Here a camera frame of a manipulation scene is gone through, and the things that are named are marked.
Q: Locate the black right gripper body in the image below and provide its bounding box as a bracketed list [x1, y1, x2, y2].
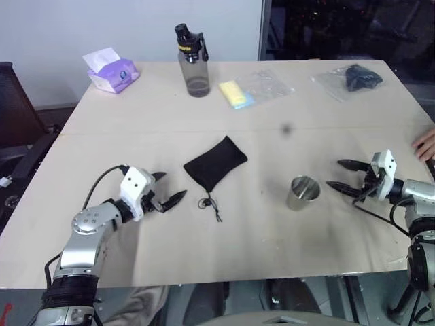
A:
[360, 168, 384, 200]

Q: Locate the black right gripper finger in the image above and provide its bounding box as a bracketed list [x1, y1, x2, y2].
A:
[336, 159, 370, 173]
[326, 181, 367, 198]

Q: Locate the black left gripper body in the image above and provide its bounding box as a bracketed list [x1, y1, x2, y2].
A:
[141, 189, 164, 214]

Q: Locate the clear plastic bag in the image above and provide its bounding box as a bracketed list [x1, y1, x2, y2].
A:
[230, 67, 296, 110]
[309, 64, 384, 103]

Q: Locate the bystander bare hand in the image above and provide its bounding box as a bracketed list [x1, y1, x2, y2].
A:
[411, 126, 435, 161]

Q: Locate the stainless steel cup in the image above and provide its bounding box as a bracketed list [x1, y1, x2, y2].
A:
[286, 175, 321, 213]

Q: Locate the black folded item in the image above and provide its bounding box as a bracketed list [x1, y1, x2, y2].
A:
[344, 64, 384, 93]

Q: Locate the metal table leg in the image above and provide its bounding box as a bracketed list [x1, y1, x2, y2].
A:
[342, 274, 372, 326]

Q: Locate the grey transparent water bottle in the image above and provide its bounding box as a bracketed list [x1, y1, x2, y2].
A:
[174, 23, 211, 98]

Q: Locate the purple tissue pack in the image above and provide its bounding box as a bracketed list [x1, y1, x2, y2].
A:
[82, 47, 141, 94]

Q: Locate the yellow sponge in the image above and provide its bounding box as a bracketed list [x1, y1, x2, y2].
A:
[217, 79, 247, 107]

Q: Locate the silver robot torso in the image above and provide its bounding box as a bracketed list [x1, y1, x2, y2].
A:
[203, 308, 348, 326]

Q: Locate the black chair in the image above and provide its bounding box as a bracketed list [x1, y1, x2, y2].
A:
[0, 61, 49, 149]

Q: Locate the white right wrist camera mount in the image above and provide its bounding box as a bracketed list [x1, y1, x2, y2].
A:
[370, 149, 398, 201]

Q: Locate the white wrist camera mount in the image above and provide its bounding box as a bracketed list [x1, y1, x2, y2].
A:
[119, 166, 154, 222]
[370, 149, 398, 201]

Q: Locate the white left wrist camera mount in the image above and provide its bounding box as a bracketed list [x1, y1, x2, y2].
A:
[119, 166, 154, 222]

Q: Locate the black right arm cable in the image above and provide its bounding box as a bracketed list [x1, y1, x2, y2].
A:
[352, 198, 413, 238]

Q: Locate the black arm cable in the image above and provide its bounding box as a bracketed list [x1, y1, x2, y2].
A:
[83, 164, 132, 213]
[352, 198, 413, 238]

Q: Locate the black drawstring pouch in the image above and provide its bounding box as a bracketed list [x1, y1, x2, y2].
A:
[183, 135, 249, 223]

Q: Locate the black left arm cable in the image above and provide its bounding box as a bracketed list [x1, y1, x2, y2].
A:
[83, 164, 132, 213]

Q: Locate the grey window frame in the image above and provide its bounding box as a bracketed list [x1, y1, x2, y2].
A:
[257, 0, 273, 62]

